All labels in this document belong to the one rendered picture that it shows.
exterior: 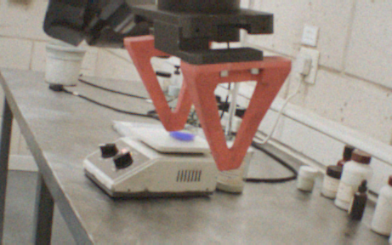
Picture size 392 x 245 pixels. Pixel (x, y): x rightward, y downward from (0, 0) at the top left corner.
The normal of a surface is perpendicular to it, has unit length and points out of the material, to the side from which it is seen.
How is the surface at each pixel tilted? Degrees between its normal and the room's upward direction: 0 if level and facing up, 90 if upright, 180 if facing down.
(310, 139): 90
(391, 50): 90
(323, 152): 90
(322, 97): 90
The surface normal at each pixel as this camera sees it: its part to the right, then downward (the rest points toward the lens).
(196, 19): 0.39, 0.25
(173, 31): -0.92, 0.11
